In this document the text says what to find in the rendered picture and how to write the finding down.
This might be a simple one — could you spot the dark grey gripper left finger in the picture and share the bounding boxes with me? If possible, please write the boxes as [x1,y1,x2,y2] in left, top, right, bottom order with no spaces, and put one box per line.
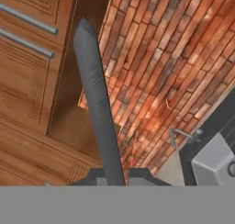
[69,168,106,186]

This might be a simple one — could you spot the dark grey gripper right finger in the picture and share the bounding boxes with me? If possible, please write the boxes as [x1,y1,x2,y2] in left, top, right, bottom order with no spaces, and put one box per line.
[126,168,173,186]

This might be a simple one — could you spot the dark grey pan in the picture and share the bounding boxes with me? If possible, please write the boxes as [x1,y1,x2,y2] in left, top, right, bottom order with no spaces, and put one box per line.
[73,17,127,186]

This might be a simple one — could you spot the wooden cabinet body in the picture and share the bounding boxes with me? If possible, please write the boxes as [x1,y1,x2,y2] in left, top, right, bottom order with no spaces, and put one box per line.
[0,0,123,186]

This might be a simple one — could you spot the wooden cabinet door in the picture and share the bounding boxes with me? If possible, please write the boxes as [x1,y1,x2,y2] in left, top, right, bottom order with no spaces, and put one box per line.
[0,0,77,48]
[0,28,67,136]

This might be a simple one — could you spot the grey sink tap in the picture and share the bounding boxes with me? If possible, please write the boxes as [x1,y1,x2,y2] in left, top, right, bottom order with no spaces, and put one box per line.
[169,127,204,149]

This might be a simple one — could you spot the white sink basin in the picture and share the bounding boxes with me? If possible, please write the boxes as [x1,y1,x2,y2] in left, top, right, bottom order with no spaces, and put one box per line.
[190,131,235,186]

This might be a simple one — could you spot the silver bar cabinet handle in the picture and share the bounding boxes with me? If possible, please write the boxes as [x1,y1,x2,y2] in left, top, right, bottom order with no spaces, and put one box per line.
[0,28,56,59]
[0,2,60,36]

